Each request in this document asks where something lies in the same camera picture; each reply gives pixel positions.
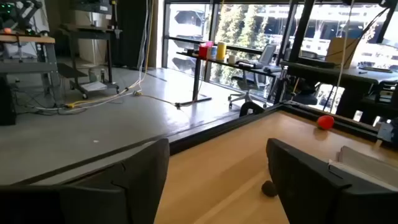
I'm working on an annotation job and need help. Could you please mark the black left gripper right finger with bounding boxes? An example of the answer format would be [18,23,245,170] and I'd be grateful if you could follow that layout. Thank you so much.
[266,138,398,224]

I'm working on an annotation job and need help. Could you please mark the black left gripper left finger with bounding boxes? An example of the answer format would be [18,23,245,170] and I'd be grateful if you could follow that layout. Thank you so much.
[0,138,170,224]

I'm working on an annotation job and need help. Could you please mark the small dark berry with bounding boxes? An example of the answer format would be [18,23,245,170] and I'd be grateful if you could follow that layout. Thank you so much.
[261,180,278,198]

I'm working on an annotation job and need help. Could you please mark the clear plastic tupperware container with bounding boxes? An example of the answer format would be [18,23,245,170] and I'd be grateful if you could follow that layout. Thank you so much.
[328,145,398,191]

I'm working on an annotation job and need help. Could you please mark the red plastic tomato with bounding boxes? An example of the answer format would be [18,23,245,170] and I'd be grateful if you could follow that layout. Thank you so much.
[317,114,335,131]

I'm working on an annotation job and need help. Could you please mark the dark grey desk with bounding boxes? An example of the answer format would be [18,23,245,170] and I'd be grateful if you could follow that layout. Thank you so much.
[279,60,398,125]

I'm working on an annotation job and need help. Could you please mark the black box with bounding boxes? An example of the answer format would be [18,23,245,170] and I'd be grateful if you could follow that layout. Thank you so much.
[0,74,17,126]

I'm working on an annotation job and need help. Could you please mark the long black desk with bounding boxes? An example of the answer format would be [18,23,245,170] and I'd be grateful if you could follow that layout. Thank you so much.
[176,51,282,107]

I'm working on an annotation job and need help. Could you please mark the cardboard box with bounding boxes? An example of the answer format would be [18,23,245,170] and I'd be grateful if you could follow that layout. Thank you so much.
[325,37,361,68]

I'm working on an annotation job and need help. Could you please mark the grey office chair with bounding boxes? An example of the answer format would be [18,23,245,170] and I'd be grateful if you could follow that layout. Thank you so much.
[228,43,280,110]

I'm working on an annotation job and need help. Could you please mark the black rolling cart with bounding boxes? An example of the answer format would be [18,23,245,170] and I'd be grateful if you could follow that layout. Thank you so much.
[57,24,122,100]

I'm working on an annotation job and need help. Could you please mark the tall black cabinet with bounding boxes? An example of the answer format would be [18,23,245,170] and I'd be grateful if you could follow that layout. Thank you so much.
[111,0,150,68]

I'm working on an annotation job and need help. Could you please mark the black pole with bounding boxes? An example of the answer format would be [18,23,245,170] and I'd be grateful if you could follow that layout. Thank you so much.
[287,0,315,63]

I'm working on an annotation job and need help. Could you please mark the yellow cup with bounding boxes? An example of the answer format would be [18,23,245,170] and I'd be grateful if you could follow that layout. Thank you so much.
[216,41,228,62]

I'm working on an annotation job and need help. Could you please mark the wooden-top workbench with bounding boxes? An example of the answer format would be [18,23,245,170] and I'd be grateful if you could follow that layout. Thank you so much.
[0,33,60,106]

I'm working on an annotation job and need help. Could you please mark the yellow floor cable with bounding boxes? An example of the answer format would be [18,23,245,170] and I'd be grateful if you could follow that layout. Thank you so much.
[64,88,144,110]

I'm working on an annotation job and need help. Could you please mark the black aluminium table frame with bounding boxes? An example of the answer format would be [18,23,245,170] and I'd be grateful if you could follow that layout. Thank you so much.
[167,100,398,156]

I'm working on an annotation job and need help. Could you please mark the pale hanging rope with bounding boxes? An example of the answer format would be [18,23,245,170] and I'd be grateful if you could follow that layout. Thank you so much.
[328,0,356,113]

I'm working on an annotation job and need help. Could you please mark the white hanging cables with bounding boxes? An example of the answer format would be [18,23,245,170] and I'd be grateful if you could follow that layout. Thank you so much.
[136,0,155,94]

